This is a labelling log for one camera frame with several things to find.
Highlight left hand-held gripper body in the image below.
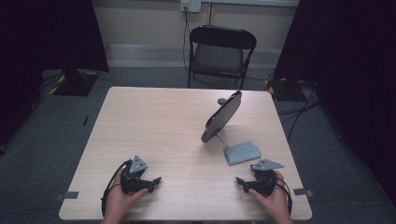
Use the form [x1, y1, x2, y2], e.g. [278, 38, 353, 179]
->
[120, 155, 149, 196]

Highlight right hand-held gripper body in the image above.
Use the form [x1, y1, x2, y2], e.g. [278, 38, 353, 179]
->
[248, 158, 285, 199]

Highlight grey cloth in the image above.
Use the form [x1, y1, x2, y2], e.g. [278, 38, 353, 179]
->
[223, 140, 262, 166]

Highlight person's right hand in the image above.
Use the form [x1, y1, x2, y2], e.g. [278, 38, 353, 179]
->
[248, 170, 292, 220]

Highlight person's left hand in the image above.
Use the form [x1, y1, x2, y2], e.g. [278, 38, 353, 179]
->
[104, 169, 149, 220]

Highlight grey tape strip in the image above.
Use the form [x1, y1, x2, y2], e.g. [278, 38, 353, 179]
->
[54, 190, 79, 202]
[292, 188, 315, 198]

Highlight black stand base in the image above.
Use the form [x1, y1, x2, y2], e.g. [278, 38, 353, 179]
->
[48, 68, 100, 97]
[265, 77, 307, 102]

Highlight black folding chair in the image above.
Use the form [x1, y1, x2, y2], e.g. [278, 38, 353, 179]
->
[187, 24, 258, 91]

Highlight black curtain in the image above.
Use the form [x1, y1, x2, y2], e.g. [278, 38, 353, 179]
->
[0, 0, 110, 147]
[274, 0, 396, 206]

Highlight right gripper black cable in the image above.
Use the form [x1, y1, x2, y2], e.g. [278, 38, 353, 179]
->
[275, 176, 294, 217]

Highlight black floor cables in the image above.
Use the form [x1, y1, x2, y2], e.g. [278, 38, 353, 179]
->
[276, 82, 321, 143]

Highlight black wall cable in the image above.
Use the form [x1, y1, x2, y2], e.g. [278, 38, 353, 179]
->
[182, 10, 191, 73]

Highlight white wall socket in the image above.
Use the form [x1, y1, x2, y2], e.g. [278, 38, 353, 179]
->
[180, 0, 202, 13]

